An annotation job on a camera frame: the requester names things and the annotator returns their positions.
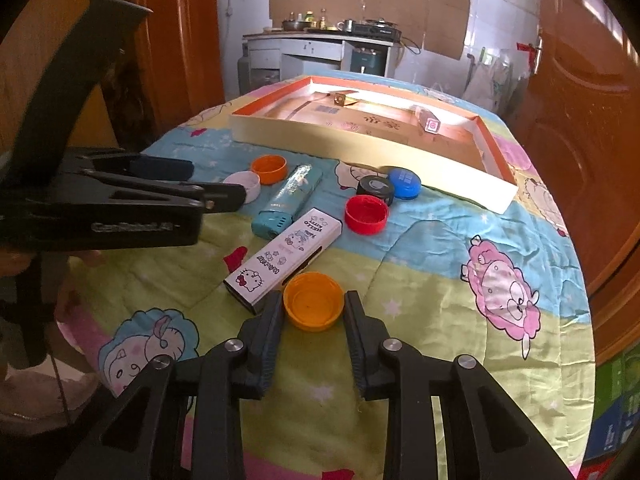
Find shallow orange-rimmed box tray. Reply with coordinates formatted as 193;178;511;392
229;76;521;214

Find yellow-orange plastic cap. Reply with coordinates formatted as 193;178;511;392
283;272;346;332

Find brown cardboard liner sheet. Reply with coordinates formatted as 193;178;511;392
272;91;481;161

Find clear patterned plastic box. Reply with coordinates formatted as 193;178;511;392
411;106;443;134

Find gold rectangular box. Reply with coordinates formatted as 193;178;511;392
320;89;361;108

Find blue plastic cap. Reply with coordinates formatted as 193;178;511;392
387;167;423;202

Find cartoon sheep printed blanket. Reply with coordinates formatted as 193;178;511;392
55;77;598;480

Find teal air fryer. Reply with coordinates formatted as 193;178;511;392
350;46;387;77

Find teal lighter box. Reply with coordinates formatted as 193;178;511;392
251;163;323;239

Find black plastic cap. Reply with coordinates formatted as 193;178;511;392
357;176;396;207

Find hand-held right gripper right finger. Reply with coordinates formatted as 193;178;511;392
342;290;576;480

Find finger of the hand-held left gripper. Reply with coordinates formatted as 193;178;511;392
75;149;196;182
85;170;247;212

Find red plastic cap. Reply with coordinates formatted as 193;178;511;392
344;195;390;236

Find carved brown wooden door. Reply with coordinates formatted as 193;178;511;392
515;0;640;361

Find green cartons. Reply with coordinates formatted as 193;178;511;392
585;350;632;466

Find white plastic cap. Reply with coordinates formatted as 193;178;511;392
222;171;262;205

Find grey kitchen counter cabinet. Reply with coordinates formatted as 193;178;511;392
242;30;403;86

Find white cartoon print box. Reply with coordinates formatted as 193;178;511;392
223;207;343;317

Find black gas stove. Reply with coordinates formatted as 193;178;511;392
345;19;403;41

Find deep orange plastic cap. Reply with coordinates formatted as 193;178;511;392
250;155;289;186

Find person's left hand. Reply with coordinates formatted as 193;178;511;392
70;250;106;270

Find plain brown wooden door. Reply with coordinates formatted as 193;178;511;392
115;0;226;136

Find white woven sacks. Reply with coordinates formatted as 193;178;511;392
462;47;516;111

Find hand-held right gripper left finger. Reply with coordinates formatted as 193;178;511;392
55;290;286;480

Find cardboard sheets on wall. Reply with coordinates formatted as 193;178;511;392
269;0;472;58

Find grey gas cylinder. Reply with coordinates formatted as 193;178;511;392
236;42;251;95

